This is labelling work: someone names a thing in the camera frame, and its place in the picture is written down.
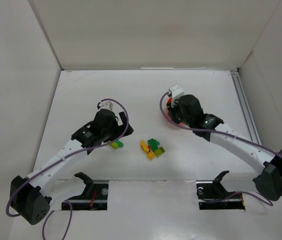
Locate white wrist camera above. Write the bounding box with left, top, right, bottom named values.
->
left=168, top=84, right=184, bottom=108
left=97, top=100, right=114, bottom=111

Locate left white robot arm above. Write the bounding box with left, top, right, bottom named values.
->
left=7, top=108, right=134, bottom=225

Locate green flat lego brick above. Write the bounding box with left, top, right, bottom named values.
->
left=147, top=138, right=159, bottom=152

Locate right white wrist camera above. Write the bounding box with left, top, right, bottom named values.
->
left=168, top=84, right=184, bottom=108

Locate yellow curved lego brick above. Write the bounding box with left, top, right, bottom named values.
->
left=141, top=140, right=149, bottom=153

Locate purple cable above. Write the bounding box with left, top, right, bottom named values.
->
left=159, top=91, right=282, bottom=207
left=5, top=98, right=130, bottom=240

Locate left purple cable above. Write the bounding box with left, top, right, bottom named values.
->
left=5, top=98, right=130, bottom=240

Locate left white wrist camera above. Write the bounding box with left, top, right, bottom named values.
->
left=97, top=100, right=114, bottom=111

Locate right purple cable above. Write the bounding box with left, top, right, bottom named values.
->
left=159, top=91, right=282, bottom=207

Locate orange divided round container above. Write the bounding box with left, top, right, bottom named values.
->
left=164, top=95, right=195, bottom=128

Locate lime square lego brick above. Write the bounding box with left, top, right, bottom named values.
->
left=154, top=147, right=166, bottom=157

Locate lime green lego stack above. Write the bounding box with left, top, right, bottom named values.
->
left=109, top=142, right=120, bottom=150

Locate aluminium rail right side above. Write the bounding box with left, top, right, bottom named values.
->
left=230, top=70, right=261, bottom=144

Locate yellow square lego brick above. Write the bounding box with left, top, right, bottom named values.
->
left=146, top=151, right=156, bottom=160

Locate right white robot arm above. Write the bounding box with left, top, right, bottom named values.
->
left=160, top=91, right=282, bottom=205

